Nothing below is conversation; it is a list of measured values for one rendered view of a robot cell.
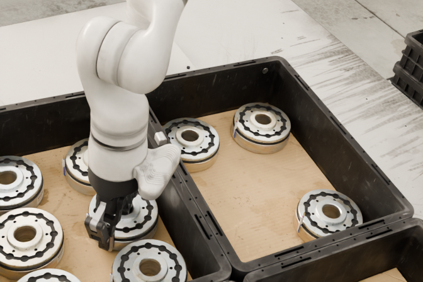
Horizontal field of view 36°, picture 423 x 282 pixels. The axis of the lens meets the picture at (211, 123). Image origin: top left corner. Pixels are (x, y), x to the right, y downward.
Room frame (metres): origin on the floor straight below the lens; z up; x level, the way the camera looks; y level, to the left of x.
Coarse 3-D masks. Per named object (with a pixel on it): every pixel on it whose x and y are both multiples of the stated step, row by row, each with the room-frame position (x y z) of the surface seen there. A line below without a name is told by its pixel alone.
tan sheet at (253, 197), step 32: (224, 128) 0.86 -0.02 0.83; (224, 160) 0.78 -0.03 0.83; (256, 160) 0.80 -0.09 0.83; (288, 160) 0.81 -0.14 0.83; (224, 192) 0.71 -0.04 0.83; (256, 192) 0.72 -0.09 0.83; (288, 192) 0.73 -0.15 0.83; (224, 224) 0.64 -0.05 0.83; (256, 224) 0.65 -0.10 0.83; (288, 224) 0.67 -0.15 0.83; (256, 256) 0.59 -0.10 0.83
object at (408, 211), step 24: (192, 72) 0.88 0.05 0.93; (216, 72) 0.89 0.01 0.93; (288, 72) 0.93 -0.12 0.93; (312, 96) 0.87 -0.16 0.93; (336, 120) 0.82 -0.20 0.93; (192, 192) 0.60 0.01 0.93; (408, 216) 0.63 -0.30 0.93; (312, 240) 0.56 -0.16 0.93; (336, 240) 0.57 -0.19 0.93; (240, 264) 0.50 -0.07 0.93; (264, 264) 0.50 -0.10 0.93
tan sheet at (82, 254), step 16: (32, 160) 0.70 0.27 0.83; (48, 160) 0.71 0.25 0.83; (48, 176) 0.67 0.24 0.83; (64, 176) 0.68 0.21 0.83; (48, 192) 0.64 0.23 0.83; (64, 192) 0.65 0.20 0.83; (48, 208) 0.61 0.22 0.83; (64, 208) 0.62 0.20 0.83; (80, 208) 0.62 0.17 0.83; (64, 224) 0.59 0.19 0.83; (80, 224) 0.59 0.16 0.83; (160, 224) 0.62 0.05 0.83; (64, 240) 0.56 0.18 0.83; (80, 240) 0.56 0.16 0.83; (64, 256) 0.53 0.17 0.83; (80, 256) 0.54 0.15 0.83; (96, 256) 0.54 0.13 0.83; (112, 256) 0.55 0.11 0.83; (80, 272) 0.51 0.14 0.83; (96, 272) 0.52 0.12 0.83
